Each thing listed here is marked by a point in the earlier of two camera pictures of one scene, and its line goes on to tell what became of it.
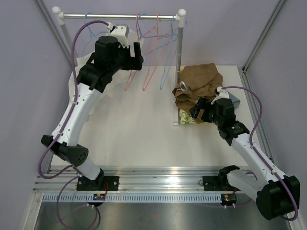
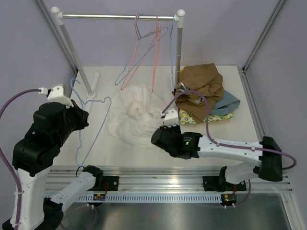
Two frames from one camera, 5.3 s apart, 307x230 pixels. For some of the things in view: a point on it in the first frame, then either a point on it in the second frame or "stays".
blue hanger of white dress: [90, 32] to [101, 127]
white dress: [81, 58] to [136, 117]
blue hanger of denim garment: [152, 36] to [128, 62]
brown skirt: [195, 81] stays
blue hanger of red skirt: [173, 43] to [172, 40]
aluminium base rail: [136, 184] stays
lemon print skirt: [185, 118] stays
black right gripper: [203, 104] to [177, 127]
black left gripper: [132, 62] to [82, 115]
